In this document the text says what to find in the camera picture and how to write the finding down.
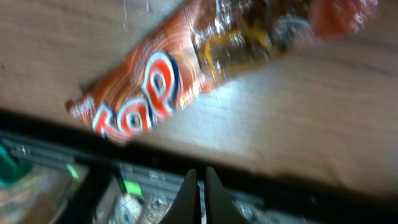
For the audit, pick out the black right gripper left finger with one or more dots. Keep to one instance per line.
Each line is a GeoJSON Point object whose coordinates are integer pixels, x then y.
{"type": "Point", "coordinates": [186, 208]}

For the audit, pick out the black mounting rail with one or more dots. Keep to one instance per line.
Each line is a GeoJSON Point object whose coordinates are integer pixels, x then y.
{"type": "Point", "coordinates": [157, 180]}

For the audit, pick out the orange Top chocolate bar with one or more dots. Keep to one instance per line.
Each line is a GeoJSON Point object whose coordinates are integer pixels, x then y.
{"type": "Point", "coordinates": [199, 47]}

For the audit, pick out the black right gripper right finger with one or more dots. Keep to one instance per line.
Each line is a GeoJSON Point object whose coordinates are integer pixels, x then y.
{"type": "Point", "coordinates": [219, 205]}

